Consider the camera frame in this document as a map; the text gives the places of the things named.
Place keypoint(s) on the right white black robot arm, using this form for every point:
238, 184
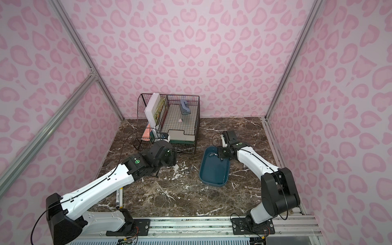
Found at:
279, 193

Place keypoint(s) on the grey paper tray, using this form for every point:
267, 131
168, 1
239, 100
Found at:
186, 130

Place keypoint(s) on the left aluminium frame post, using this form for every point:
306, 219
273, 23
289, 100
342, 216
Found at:
82, 49

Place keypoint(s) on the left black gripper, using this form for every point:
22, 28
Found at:
171, 156

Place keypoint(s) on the right aluminium frame post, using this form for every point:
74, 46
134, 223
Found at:
309, 23

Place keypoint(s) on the green illustrated book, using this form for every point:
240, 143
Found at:
159, 110

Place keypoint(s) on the pink notebook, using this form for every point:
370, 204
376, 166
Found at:
146, 134

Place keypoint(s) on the white board in organizer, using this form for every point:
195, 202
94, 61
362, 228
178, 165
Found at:
151, 109

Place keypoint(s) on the aluminium frame post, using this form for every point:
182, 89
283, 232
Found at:
82, 49
309, 23

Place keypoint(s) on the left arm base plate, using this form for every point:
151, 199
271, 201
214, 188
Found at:
138, 227

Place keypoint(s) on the diagonal aluminium frame bar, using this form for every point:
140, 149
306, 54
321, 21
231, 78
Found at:
21, 162

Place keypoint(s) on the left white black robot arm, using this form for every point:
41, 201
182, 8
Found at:
68, 216

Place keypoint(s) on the teal plastic storage box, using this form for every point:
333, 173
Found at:
214, 171

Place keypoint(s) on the white black marker pen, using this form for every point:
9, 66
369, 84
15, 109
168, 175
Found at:
117, 198

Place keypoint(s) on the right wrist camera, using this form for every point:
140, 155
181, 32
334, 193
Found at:
229, 138

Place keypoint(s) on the black wire mesh organizer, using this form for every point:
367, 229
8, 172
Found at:
156, 133

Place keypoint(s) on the aluminium front rail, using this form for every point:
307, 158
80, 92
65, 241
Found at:
225, 226

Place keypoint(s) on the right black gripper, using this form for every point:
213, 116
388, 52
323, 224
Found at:
223, 152

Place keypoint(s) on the green tray under organizer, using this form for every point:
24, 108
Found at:
184, 146

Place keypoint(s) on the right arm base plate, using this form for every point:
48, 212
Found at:
251, 226

